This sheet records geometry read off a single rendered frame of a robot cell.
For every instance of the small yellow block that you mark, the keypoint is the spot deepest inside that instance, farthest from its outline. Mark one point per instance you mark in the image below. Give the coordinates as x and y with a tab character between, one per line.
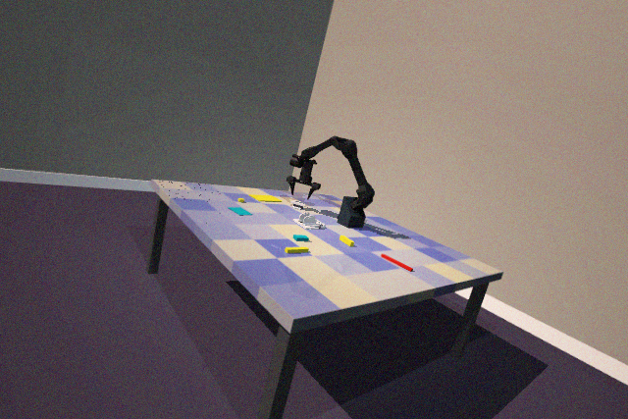
346	240

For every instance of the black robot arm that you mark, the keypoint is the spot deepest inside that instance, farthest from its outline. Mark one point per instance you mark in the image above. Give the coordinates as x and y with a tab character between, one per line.
349	150

